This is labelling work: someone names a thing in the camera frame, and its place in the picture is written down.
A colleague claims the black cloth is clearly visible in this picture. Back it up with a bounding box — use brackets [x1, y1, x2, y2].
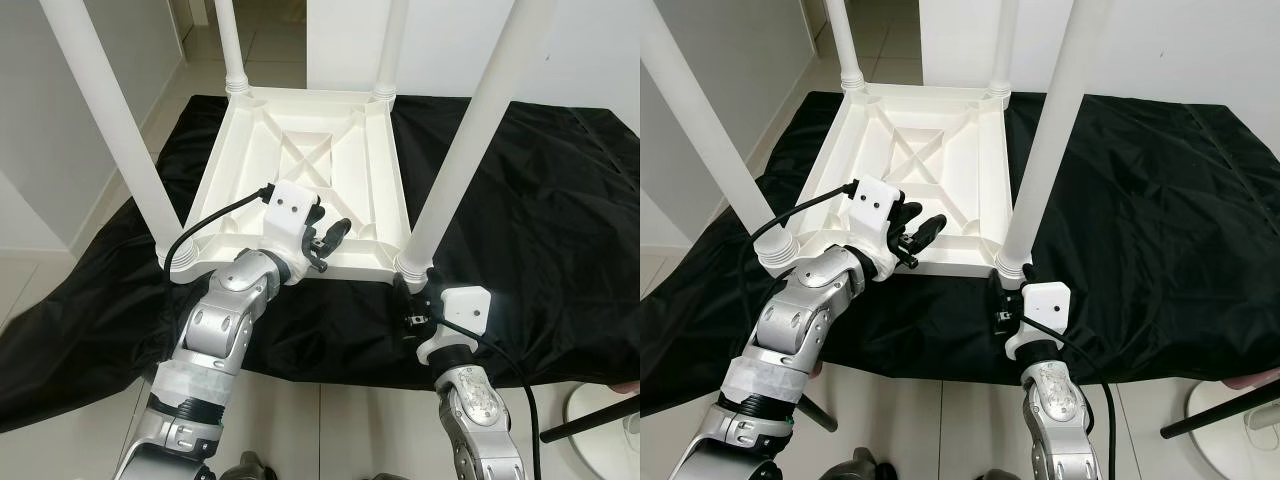
[0, 95, 641, 433]
[640, 92, 1280, 416]

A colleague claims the black stand rod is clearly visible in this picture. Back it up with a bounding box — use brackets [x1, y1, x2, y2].
[795, 392, 840, 434]
[540, 395, 641, 444]
[1160, 388, 1280, 440]

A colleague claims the grey robot left leg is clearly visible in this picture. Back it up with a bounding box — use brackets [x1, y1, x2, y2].
[830, 448, 897, 480]

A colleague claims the white round stand base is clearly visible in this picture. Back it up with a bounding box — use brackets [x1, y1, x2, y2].
[565, 385, 641, 476]
[1185, 380, 1280, 476]

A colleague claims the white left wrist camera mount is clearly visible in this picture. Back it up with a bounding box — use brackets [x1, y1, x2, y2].
[844, 180, 907, 283]
[256, 182, 324, 287]

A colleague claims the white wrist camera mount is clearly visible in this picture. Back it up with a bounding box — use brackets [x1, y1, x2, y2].
[414, 286, 492, 363]
[1004, 283, 1074, 361]
[844, 180, 907, 283]
[256, 182, 324, 287]

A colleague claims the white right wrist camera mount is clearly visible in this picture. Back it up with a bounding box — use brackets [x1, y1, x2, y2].
[414, 286, 492, 363]
[1004, 283, 1074, 361]

